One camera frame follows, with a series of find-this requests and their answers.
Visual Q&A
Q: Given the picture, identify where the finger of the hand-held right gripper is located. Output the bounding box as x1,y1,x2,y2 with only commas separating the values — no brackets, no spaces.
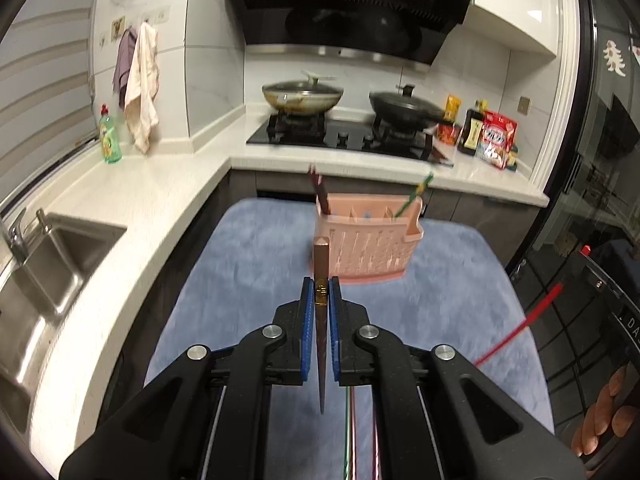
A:
562,252,608,306

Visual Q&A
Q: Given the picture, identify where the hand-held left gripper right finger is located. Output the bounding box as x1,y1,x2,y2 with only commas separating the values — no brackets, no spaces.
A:
327,276,588,480

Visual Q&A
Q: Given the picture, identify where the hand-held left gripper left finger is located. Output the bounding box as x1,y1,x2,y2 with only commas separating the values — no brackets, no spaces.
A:
59,276,317,480

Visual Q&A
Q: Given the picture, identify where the brown chopstick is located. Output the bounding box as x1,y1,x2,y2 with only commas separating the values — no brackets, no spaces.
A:
314,237,331,414

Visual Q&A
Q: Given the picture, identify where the bright red chopstick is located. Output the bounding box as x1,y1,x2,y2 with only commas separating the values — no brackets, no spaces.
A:
474,284,565,367

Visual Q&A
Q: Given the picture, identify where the pink perforated utensil basket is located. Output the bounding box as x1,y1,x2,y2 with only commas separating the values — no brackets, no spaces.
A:
314,192,426,286

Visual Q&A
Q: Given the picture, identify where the green chopstick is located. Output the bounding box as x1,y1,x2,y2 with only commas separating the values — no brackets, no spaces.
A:
394,172,435,219
343,387,352,480

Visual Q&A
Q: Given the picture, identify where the person's right hand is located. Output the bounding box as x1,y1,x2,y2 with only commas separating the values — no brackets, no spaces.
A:
570,364,640,461

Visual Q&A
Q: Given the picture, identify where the blue plush mat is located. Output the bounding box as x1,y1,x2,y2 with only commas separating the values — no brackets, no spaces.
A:
144,197,556,480

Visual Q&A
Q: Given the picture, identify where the glass door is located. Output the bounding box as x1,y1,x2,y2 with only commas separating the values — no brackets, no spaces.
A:
505,0,640,480

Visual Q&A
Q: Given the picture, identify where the red cereal bag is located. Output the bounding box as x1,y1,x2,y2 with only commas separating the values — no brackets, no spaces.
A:
475,110,519,170

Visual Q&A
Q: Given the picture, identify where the dark soy sauce bottle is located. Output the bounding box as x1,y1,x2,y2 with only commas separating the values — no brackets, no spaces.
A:
457,100,489,157

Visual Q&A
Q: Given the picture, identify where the black gas stove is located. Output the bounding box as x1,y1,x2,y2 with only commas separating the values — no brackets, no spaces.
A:
246,112,456,166

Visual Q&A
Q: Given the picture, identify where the orange snack packet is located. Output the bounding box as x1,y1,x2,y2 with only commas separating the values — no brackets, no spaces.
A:
436,122,461,147

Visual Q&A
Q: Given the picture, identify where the beige wok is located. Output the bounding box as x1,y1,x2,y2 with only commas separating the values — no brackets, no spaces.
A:
261,80,346,115

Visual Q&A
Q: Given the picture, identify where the black wok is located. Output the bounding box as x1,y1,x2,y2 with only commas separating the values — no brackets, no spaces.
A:
369,91,459,129

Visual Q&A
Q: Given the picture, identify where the black pan lid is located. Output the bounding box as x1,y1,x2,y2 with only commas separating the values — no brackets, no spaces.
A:
370,84,442,111

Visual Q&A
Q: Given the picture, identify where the glass pan lid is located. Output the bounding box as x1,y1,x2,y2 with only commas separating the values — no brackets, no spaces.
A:
263,70,344,99

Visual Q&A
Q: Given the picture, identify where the stainless steel sink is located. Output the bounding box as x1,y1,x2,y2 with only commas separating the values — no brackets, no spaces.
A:
0,212,129,436

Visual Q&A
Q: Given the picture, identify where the green dish soap bottle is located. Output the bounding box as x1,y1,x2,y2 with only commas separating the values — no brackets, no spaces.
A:
98,104,123,164

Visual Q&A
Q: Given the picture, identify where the white hanging towel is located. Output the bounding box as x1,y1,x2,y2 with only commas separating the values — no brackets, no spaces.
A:
124,21,161,155

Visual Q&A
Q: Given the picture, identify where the chrome faucet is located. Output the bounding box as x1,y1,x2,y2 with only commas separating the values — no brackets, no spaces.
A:
0,207,31,266

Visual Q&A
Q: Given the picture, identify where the purple hanging cloth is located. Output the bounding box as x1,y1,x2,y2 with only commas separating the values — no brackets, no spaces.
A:
112,27,139,111

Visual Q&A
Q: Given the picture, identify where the black range hood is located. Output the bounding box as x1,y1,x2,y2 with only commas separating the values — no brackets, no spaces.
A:
222,0,477,66

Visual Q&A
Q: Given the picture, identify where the window blind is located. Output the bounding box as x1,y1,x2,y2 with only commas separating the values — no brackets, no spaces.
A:
0,0,99,207

